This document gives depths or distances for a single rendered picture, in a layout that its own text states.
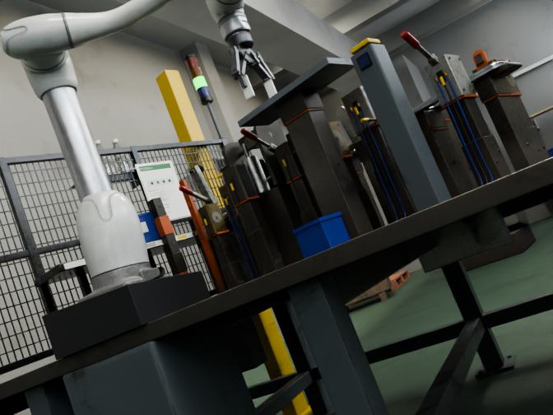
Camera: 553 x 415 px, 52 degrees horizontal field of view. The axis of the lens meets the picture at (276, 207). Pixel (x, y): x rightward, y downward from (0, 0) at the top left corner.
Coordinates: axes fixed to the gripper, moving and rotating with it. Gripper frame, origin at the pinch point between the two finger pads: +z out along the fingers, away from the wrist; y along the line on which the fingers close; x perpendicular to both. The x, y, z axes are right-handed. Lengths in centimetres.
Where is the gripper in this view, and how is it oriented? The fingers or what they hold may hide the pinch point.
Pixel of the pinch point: (262, 96)
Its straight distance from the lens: 173.5
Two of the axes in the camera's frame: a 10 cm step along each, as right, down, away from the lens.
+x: -7.7, 3.8, 5.2
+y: 5.3, -0.9, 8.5
